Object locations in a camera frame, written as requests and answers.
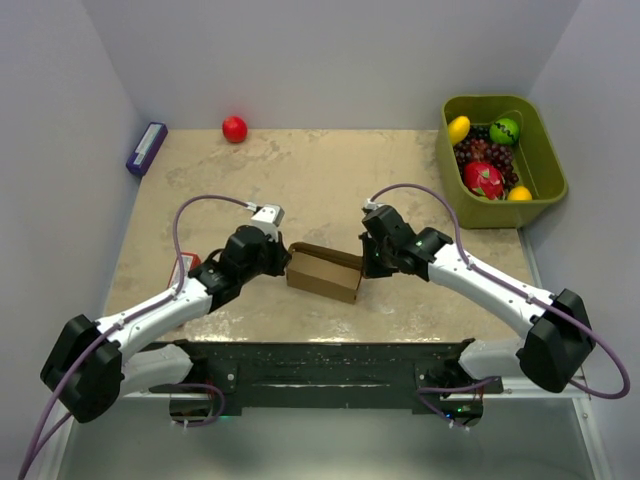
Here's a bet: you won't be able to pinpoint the brown cardboard box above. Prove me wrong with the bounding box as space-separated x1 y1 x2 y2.
286 242 363 304

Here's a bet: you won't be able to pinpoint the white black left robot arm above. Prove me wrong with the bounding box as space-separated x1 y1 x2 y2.
40 223 290 423

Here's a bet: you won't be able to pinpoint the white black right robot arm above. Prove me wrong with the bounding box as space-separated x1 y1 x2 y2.
360 204 595 393

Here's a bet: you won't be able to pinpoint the red rectangular box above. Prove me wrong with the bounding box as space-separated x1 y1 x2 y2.
168 252 201 287

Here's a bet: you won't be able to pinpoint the purple rectangular box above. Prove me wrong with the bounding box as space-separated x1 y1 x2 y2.
126 122 168 178

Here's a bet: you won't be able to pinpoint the red dragon fruit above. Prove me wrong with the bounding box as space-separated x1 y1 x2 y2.
462 161 505 200

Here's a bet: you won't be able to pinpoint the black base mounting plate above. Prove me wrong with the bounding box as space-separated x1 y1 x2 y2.
153 340 503 426

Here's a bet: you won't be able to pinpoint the red tomato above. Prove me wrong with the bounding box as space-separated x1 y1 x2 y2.
222 116 248 144

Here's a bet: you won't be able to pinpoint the dark red grapes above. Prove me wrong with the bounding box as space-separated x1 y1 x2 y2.
453 126 519 188

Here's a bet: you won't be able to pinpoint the yellow lemon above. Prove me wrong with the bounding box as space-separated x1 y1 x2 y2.
447 115 471 146

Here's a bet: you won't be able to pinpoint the small orange fruit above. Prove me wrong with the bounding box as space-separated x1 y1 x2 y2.
507 186 533 201

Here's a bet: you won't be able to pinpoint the green striped toy ball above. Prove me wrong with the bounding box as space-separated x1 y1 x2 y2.
489 117 520 146

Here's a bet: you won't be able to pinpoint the green plastic bin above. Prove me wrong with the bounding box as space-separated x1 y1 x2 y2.
436 95 568 229

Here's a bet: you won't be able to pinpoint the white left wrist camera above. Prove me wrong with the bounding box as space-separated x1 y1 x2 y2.
250 204 285 242

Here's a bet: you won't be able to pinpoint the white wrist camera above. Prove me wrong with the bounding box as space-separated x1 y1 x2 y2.
250 204 285 242
362 198 384 215

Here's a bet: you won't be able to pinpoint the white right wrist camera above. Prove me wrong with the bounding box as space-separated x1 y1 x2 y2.
362 198 384 215

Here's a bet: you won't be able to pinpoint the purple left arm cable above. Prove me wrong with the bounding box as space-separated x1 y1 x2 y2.
17 194 259 480

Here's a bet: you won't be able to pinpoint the aluminium rail frame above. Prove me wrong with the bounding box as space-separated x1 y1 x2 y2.
37 227 614 480

